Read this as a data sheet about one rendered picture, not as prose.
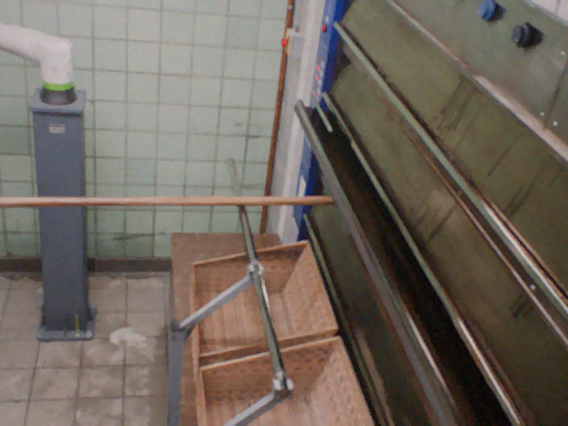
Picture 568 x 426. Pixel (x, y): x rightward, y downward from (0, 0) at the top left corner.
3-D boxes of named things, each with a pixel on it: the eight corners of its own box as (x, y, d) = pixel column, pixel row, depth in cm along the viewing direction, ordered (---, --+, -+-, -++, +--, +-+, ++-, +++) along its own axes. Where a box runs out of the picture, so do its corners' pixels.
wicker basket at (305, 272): (301, 292, 300) (310, 238, 286) (328, 388, 252) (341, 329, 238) (187, 292, 290) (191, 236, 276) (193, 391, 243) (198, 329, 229)
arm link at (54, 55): (55, 75, 296) (53, 30, 287) (81, 85, 290) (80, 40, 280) (30, 81, 287) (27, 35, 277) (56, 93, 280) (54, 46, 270)
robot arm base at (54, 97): (45, 81, 305) (45, 67, 302) (81, 83, 308) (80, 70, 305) (37, 104, 283) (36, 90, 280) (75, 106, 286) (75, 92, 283)
